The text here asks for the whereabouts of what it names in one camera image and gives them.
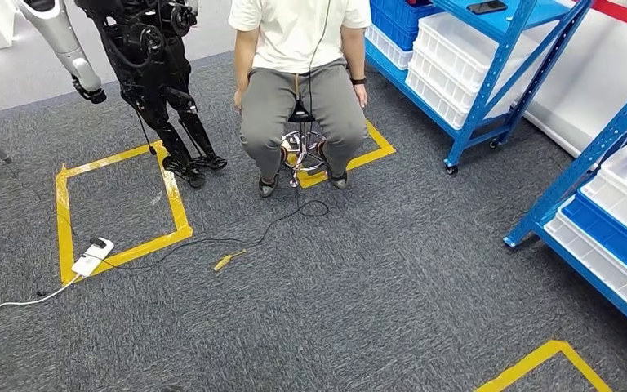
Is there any blue metal shelf rack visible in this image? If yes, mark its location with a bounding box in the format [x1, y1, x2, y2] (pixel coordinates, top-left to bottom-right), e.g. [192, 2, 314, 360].
[364, 0, 596, 176]
[502, 67, 627, 347]

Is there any black smartphone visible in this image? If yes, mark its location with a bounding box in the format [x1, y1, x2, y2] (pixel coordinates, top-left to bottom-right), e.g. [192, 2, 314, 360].
[465, 0, 509, 16]

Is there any yellow screwdriver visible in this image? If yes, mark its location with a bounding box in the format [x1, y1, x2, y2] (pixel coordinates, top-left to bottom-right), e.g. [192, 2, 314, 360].
[213, 248, 248, 273]

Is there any blue plastic bin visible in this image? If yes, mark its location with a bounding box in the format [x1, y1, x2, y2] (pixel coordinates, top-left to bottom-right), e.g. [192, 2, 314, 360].
[559, 193, 627, 293]
[370, 0, 444, 52]

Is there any thin black floor cable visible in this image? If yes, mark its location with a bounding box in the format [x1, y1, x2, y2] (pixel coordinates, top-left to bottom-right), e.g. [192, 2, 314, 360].
[96, 186, 331, 272]

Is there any person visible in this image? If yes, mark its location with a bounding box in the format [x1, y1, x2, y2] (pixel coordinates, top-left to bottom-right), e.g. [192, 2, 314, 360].
[228, 0, 373, 198]

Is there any white power cable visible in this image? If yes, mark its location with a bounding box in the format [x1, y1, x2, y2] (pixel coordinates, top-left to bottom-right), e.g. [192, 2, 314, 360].
[0, 273, 82, 332]

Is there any yellow floor tape square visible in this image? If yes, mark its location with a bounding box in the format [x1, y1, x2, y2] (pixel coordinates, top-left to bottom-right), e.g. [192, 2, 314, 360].
[297, 119, 397, 189]
[55, 140, 194, 286]
[474, 339, 613, 392]

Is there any white power strip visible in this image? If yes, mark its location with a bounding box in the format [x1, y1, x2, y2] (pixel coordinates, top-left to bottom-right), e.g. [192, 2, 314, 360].
[71, 237, 115, 279]

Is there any black humanoid robot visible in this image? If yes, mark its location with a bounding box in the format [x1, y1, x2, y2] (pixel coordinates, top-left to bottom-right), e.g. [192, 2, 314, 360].
[16, 0, 228, 189]

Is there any chrome stool black seat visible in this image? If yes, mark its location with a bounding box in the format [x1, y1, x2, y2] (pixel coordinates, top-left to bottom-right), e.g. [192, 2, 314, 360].
[279, 97, 330, 189]

